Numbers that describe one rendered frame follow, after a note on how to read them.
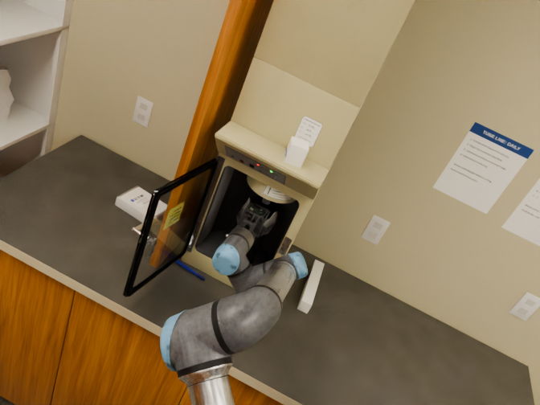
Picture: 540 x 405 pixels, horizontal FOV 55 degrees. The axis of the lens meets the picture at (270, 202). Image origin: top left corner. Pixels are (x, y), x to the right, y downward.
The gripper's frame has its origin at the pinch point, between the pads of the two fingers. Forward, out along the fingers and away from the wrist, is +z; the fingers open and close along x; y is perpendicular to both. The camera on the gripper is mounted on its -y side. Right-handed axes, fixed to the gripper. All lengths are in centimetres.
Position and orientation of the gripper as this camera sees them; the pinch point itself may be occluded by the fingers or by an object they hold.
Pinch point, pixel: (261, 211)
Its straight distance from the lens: 171.7
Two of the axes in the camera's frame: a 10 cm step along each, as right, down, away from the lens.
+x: -8.9, -4.5, 0.8
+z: 3.0, -4.4, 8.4
